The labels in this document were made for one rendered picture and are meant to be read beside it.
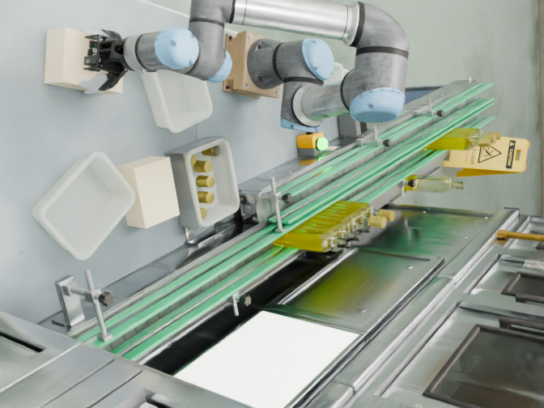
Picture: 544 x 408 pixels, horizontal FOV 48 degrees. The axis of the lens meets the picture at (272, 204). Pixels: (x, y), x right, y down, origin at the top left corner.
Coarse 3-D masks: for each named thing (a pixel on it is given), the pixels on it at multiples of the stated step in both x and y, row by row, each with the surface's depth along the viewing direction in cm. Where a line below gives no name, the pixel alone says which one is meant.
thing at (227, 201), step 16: (208, 144) 169; (224, 144) 175; (208, 160) 179; (224, 160) 177; (192, 176) 165; (224, 176) 179; (192, 192) 166; (224, 192) 182; (208, 208) 181; (224, 208) 180; (208, 224) 171
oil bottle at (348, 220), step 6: (318, 216) 190; (324, 216) 189; (330, 216) 188; (336, 216) 187; (342, 216) 186; (348, 216) 186; (342, 222) 183; (348, 222) 183; (354, 222) 184; (348, 228) 183
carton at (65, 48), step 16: (48, 32) 137; (64, 32) 133; (80, 32) 136; (48, 48) 137; (64, 48) 133; (80, 48) 136; (48, 64) 137; (64, 64) 133; (80, 64) 136; (48, 80) 137; (64, 80) 133; (80, 80) 136
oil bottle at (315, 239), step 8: (288, 232) 182; (296, 232) 181; (304, 232) 179; (312, 232) 178; (320, 232) 177; (328, 232) 176; (280, 240) 186; (288, 240) 184; (296, 240) 182; (304, 240) 179; (312, 240) 177; (320, 240) 176; (328, 240) 175; (296, 248) 183; (304, 248) 180; (312, 248) 178; (320, 248) 177; (328, 248) 175
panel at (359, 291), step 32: (352, 256) 195; (384, 256) 191; (416, 256) 186; (288, 288) 179; (320, 288) 177; (352, 288) 174; (384, 288) 171; (416, 288) 169; (320, 320) 159; (352, 320) 157; (384, 320) 156; (352, 352) 144; (320, 384) 134
